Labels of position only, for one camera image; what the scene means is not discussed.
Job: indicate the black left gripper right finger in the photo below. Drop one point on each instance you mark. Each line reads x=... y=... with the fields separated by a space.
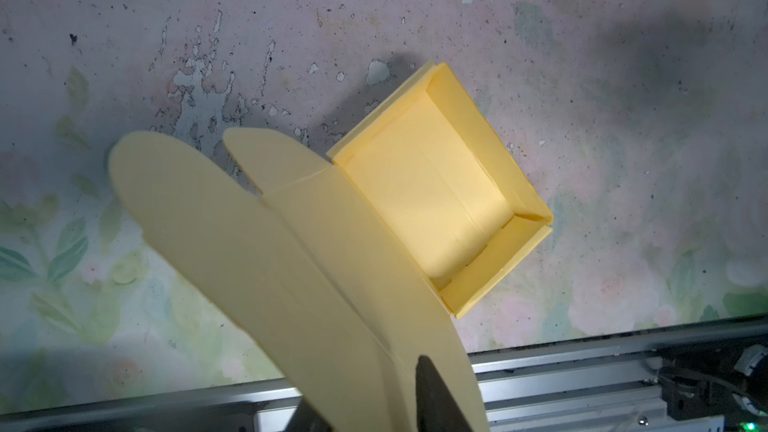
x=437 y=410

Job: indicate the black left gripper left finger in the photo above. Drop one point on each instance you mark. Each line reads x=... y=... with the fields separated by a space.
x=306 y=419

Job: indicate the yellow paper box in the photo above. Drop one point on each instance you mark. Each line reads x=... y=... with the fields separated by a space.
x=346 y=269

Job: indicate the aluminium front rail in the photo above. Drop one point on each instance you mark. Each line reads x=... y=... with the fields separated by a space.
x=606 y=383

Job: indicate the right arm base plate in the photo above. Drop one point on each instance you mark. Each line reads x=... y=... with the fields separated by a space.
x=723 y=378

